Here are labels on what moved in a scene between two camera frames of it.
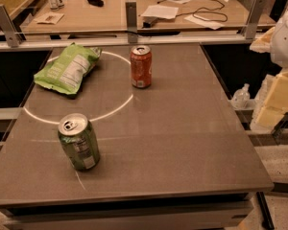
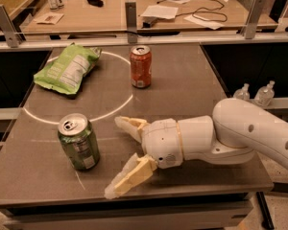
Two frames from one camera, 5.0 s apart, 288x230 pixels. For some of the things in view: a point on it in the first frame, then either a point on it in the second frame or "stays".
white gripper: x=285 y=40 to x=162 y=143
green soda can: x=79 y=137 stays
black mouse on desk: x=95 y=1 stays
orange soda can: x=141 y=66 stays
